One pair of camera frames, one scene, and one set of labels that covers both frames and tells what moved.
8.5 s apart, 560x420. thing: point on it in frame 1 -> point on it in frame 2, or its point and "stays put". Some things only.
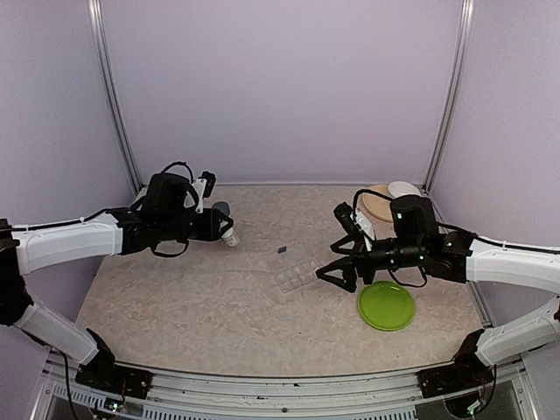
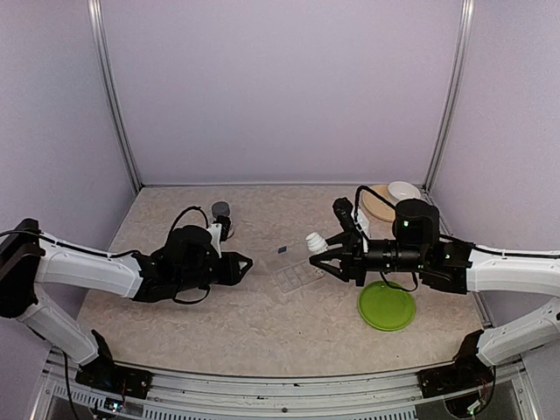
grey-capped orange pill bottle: (221, 206) stays put
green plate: (386, 305) stays put
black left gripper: (211, 232) -> (233, 261)
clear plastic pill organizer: (293, 276) stays put
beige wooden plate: (378, 207) stays put
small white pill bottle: (230, 238) -> (316, 243)
